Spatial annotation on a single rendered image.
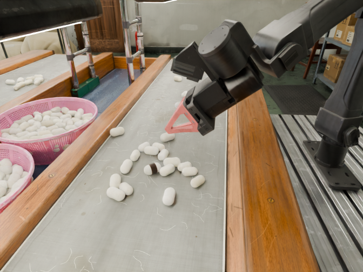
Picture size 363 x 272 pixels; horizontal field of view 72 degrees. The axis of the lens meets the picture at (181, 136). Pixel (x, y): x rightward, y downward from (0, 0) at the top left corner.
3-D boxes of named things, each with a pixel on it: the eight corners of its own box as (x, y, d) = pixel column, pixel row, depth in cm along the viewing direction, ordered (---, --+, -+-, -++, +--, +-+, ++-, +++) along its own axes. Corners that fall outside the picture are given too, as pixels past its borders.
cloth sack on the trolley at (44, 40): (82, 59, 347) (76, 29, 328) (56, 74, 284) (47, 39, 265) (43, 58, 350) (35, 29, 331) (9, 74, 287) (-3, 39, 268)
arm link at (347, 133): (350, 129, 54) (369, 124, 56) (318, 113, 61) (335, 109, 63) (341, 153, 57) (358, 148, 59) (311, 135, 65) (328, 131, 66)
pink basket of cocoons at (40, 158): (116, 126, 83) (112, 99, 78) (73, 178, 60) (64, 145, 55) (42, 120, 87) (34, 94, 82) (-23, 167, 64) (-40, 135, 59)
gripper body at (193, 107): (183, 108, 43) (219, 83, 40) (190, 88, 52) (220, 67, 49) (206, 135, 45) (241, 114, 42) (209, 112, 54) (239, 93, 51)
